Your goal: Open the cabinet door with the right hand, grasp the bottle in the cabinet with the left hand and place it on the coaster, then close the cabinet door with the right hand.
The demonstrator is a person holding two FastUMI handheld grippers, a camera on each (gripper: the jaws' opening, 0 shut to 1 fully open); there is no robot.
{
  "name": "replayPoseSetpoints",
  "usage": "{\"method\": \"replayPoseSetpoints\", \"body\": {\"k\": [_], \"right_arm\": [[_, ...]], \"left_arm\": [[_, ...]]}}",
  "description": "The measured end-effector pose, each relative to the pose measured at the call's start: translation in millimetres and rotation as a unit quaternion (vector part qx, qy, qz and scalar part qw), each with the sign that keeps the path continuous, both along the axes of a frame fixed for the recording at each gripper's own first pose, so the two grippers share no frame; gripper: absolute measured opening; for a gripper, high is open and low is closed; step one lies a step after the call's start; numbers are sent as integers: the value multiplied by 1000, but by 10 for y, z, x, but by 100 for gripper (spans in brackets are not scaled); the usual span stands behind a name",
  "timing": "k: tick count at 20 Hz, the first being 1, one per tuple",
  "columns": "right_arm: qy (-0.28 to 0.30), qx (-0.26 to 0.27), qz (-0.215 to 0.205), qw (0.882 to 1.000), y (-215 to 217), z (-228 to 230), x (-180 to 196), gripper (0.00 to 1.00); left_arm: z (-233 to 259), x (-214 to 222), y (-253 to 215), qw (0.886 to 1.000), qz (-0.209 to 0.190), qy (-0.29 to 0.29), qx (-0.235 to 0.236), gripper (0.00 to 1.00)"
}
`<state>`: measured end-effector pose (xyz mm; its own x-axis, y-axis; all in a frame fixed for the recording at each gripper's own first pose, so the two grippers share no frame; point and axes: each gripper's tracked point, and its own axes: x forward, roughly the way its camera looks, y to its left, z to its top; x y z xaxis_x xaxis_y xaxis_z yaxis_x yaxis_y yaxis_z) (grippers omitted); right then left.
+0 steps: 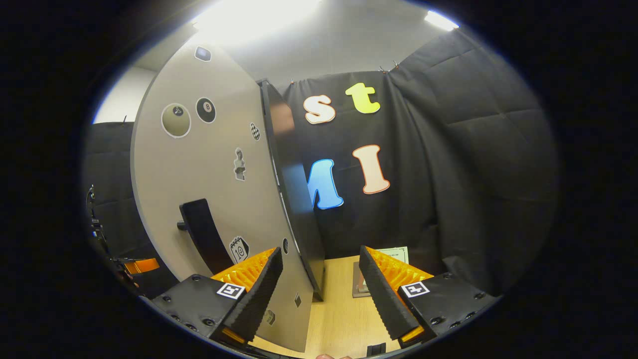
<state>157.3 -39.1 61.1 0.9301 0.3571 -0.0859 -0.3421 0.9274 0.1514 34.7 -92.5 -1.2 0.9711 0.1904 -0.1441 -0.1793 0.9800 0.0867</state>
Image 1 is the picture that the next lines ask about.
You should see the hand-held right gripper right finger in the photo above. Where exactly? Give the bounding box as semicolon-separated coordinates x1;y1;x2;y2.
359;244;500;349

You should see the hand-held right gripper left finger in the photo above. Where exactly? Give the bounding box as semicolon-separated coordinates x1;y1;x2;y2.
151;247;285;346

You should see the black cabinet door handle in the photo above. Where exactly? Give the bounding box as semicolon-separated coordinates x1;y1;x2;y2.
177;198;233;276

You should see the grey cabinet door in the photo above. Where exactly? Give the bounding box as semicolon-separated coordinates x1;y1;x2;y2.
130;42;319;354

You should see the black backdrop cloth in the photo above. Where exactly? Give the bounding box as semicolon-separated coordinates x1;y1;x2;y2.
82;27;560;300

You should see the long ceiling light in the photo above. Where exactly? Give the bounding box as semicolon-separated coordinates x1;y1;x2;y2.
424;10;460;31

